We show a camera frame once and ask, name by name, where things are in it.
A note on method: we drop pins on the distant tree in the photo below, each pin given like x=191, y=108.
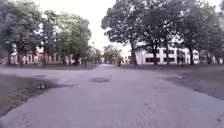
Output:
x=111, y=54

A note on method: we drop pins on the round manhole cover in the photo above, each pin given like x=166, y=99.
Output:
x=100, y=80

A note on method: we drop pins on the grey asphalt path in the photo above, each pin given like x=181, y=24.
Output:
x=113, y=103

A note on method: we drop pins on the white building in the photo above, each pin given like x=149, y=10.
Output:
x=163, y=56

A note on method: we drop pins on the row of large trees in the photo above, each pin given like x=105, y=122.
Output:
x=166, y=26

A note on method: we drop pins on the dark grass verge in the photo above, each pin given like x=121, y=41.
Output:
x=200, y=80

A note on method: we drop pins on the dark grass patch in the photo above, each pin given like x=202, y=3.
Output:
x=16, y=91

